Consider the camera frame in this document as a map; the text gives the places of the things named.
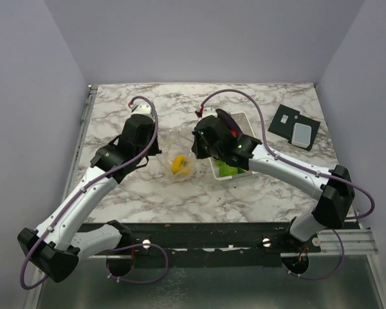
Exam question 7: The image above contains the white perforated plastic basket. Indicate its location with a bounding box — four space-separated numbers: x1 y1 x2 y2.
208 111 258 182

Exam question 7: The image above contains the clear dotted zip bag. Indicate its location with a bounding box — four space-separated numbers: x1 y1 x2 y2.
156 127 198 182

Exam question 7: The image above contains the yellow bell pepper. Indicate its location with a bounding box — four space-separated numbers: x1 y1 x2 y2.
171 155 191 176

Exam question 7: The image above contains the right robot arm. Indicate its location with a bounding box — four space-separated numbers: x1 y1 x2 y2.
192 115 354 252

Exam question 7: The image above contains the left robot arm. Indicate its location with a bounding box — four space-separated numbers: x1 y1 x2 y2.
17 113 161 283

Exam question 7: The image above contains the red lychee bunch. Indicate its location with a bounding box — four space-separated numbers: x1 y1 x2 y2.
230 129 239 138

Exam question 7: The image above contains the green grapes bunch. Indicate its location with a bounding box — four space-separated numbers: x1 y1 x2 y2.
216 160 246 177

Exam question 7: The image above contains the black square mat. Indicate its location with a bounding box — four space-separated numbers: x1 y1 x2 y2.
268 104 320 151

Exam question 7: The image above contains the grey rectangular pad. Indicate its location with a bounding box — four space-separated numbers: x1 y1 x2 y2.
291 123 312 148

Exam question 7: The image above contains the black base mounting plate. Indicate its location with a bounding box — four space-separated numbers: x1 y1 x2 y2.
80 220 329 268

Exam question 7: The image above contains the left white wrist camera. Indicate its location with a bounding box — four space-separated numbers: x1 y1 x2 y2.
129 102 153 118

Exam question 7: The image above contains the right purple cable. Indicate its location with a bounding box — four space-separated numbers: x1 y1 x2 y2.
201 89 376 220

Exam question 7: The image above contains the purple cable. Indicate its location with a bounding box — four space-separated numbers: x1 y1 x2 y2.
201 89 376 220
19 96 159 290

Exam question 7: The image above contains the aluminium side rail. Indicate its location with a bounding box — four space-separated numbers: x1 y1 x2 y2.
59 84 99 203

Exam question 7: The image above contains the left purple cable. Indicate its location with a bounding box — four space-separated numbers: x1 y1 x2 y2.
19 96 159 290

